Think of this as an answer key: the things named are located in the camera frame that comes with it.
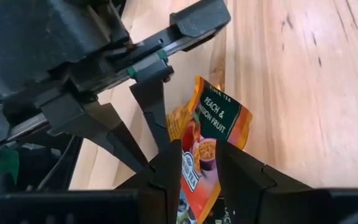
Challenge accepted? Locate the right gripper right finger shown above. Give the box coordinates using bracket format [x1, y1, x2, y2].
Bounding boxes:
[215, 139, 358, 224]

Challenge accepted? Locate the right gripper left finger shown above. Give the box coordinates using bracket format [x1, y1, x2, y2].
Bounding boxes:
[0, 139, 183, 224]

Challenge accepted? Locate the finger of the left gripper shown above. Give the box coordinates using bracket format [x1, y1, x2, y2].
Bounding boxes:
[40, 94, 149, 174]
[127, 55, 175, 151]

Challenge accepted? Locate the orange peach tea packet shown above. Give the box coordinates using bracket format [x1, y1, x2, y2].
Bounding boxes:
[165, 75, 254, 224]

